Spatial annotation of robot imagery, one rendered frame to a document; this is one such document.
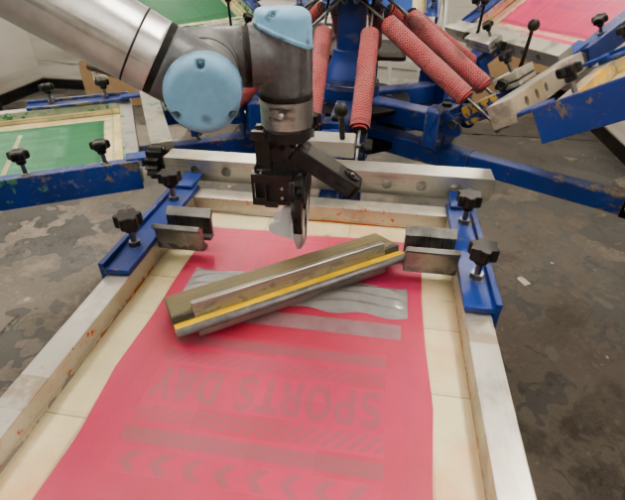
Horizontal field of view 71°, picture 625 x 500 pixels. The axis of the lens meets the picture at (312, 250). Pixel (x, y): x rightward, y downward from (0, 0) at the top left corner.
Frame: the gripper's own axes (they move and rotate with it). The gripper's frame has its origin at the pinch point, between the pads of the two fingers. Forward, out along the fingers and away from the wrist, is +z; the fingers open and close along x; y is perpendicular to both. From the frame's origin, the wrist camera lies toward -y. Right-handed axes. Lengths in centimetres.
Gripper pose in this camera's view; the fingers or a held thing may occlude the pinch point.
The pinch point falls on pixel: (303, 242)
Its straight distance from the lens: 75.3
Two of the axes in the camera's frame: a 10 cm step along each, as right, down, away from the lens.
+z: 0.0, 8.2, 5.8
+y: -9.9, -0.9, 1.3
